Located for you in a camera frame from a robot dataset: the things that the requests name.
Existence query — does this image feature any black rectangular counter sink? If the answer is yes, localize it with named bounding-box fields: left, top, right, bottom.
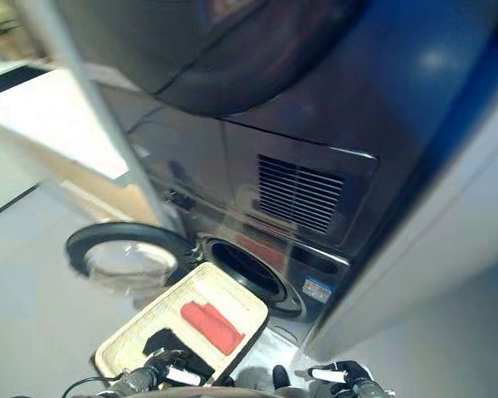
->
left=0, top=63, right=47, bottom=96

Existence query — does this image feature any red cloth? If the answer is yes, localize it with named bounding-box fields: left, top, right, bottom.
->
left=180, top=301, right=247, bottom=356

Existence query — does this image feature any cream wicker basket tray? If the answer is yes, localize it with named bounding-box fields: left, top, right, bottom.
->
left=91, top=261, right=271, bottom=389

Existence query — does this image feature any black cloth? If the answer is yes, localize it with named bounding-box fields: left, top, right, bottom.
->
left=142, top=328, right=217, bottom=376

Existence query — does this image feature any dryer vent grille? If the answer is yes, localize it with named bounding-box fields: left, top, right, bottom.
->
left=252, top=153, right=346, bottom=235

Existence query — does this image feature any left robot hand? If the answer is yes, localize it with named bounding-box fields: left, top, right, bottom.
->
left=142, top=347, right=209, bottom=387

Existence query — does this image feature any dark grey stacked dryer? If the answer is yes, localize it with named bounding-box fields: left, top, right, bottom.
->
left=51, top=0, right=498, bottom=250

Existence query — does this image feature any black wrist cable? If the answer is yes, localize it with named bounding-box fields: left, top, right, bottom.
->
left=61, top=374, right=124, bottom=398

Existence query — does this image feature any blue energy label sticker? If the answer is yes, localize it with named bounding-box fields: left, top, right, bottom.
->
left=301, top=274, right=334, bottom=302

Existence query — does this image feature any round glass washer door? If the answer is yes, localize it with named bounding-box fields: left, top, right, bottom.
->
left=64, top=222, right=201, bottom=292

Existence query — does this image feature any white appliance cabinet enclosure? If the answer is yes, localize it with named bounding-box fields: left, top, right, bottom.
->
left=20, top=0, right=498, bottom=362

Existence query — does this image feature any dark grey washing machine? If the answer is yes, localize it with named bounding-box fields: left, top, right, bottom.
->
left=161, top=188, right=352, bottom=346

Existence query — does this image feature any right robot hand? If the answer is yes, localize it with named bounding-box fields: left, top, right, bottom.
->
left=294, top=359, right=375, bottom=396

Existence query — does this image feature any white counter cabinet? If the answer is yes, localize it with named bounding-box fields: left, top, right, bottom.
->
left=0, top=59, right=161, bottom=226

